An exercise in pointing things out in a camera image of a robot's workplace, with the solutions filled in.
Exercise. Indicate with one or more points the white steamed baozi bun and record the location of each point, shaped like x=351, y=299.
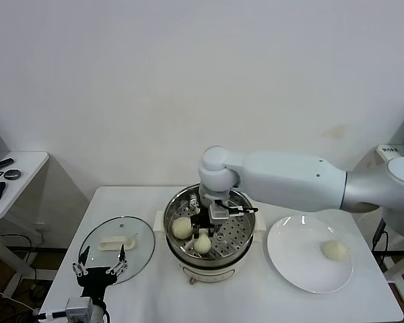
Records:
x=202, y=245
x=181, y=228
x=334, y=250

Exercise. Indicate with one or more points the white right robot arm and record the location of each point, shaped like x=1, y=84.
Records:
x=289, y=178

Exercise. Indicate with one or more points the black remote control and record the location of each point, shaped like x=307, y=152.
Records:
x=2, y=163

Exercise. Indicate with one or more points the round grey puck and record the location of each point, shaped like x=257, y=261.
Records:
x=11, y=174

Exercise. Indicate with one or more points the white side desk with devices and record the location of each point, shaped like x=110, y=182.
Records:
x=23, y=175

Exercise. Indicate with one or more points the white round plate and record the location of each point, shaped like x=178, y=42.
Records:
x=296, y=255

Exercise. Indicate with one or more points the stainless steel steamer basket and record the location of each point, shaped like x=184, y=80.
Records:
x=235, y=235

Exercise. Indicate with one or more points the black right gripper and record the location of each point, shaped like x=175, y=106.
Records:
x=201, y=222

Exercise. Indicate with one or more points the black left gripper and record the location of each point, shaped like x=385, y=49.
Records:
x=96, y=277

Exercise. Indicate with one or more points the cream electric cooker pot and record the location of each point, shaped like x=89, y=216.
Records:
x=205, y=270

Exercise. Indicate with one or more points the black text label sticker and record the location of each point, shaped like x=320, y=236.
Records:
x=390, y=150

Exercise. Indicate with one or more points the white power strip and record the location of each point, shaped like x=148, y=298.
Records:
x=40, y=228

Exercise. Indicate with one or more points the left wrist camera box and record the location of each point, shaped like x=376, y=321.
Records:
x=77, y=307

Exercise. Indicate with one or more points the white side desk with label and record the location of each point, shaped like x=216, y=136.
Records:
x=385, y=157

